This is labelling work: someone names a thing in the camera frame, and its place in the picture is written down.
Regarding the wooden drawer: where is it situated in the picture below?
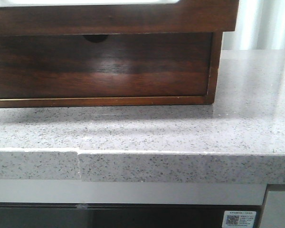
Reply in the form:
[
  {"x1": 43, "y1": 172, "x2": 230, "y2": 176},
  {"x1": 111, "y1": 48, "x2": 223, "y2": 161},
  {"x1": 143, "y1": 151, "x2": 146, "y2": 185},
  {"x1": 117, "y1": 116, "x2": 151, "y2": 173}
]
[
  {"x1": 0, "y1": 0, "x2": 239, "y2": 36},
  {"x1": 0, "y1": 32, "x2": 214, "y2": 100}
]

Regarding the dark wooden drawer cabinet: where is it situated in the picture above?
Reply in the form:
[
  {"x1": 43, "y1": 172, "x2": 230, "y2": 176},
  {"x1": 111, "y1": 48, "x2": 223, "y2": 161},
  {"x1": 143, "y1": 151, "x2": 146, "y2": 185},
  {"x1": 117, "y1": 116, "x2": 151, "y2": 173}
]
[{"x1": 0, "y1": 30, "x2": 224, "y2": 109}]

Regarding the white QR code sticker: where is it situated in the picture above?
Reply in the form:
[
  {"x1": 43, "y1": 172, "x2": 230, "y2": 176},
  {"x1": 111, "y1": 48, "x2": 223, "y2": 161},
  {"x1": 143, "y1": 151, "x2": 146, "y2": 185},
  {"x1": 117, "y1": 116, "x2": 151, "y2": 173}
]
[{"x1": 222, "y1": 211, "x2": 257, "y2": 228}]

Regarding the grey window curtain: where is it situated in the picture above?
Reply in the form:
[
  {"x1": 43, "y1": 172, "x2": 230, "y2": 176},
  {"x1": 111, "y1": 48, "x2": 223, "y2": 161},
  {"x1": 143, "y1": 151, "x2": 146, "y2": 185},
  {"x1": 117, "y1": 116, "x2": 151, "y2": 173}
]
[{"x1": 222, "y1": 0, "x2": 285, "y2": 50}]

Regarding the grey cabinet door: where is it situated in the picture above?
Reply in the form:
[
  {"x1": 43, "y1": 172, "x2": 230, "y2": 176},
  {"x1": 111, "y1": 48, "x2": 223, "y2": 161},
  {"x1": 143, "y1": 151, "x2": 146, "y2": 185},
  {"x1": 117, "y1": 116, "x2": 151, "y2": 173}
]
[{"x1": 260, "y1": 185, "x2": 285, "y2": 228}]

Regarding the white tray on cabinet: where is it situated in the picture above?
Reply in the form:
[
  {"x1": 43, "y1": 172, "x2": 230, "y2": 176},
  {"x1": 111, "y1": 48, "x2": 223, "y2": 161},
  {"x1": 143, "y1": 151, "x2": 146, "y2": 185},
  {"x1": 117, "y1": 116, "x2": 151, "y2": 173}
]
[{"x1": 0, "y1": 0, "x2": 179, "y2": 7}]

